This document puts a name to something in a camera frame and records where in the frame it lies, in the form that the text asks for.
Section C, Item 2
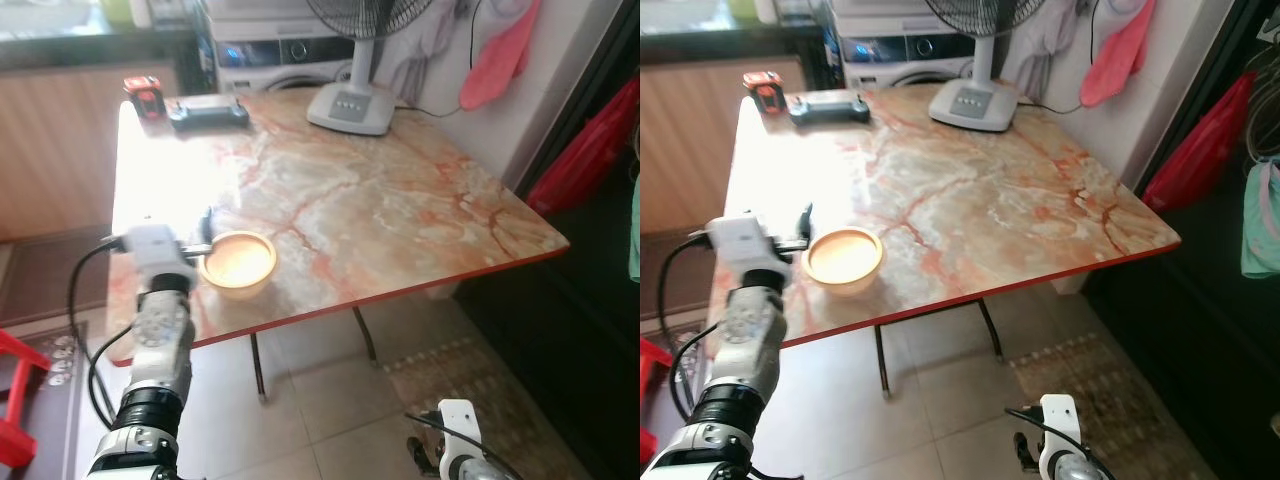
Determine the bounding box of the beige round bowl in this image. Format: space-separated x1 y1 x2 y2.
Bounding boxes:
197 230 278 302
803 226 886 297

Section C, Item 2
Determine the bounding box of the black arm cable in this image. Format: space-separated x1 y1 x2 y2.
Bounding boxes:
404 411 523 480
1004 406 1113 480
667 230 727 423
66 234 137 433

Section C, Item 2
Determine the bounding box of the red plastic stool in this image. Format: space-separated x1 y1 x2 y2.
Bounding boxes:
0 327 52 470
640 337 674 467

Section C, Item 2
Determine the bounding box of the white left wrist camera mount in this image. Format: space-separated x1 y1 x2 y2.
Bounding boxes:
122 224 198 279
704 211 797 279

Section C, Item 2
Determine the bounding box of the pink hanging cloth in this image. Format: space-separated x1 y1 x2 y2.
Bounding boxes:
1079 0 1158 110
459 0 543 112

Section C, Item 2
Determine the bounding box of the white standing fan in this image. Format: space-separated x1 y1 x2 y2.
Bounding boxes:
924 0 1053 134
300 0 441 137

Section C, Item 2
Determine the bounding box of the white washing machine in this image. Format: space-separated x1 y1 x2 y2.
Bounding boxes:
829 0 987 94
204 0 363 97

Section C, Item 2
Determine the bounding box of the red and black device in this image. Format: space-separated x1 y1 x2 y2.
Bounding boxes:
741 71 787 114
122 77 164 120

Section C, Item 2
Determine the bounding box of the grey hanging cloth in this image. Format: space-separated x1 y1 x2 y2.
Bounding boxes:
384 0 463 103
1003 0 1083 98

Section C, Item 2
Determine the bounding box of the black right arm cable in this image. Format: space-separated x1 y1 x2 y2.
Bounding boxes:
404 411 523 480
1004 406 1113 480

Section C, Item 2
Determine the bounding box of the red plastic bag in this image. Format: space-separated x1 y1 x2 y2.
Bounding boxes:
526 74 641 217
1142 71 1258 214

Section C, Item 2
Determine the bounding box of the black handheld controller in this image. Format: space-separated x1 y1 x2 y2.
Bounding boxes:
168 95 251 134
788 91 872 128

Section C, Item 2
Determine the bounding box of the teal hanging cloth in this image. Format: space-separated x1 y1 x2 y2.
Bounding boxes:
1241 158 1280 282
629 172 641 283

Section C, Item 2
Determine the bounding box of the orange marble folding table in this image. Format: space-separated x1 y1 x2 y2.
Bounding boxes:
715 84 1184 403
105 88 572 406

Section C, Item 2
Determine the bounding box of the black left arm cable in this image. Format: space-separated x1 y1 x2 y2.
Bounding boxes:
667 230 727 423
66 234 137 433

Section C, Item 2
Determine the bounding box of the brown patterned floor mat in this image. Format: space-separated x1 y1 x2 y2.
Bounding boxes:
384 338 593 480
1008 333 1218 480

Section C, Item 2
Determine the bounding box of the wooden cabinet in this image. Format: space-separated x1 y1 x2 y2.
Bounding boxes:
0 64 183 243
640 58 753 239

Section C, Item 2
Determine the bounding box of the black fan power cord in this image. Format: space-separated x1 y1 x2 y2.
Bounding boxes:
1016 0 1101 114
393 0 483 113

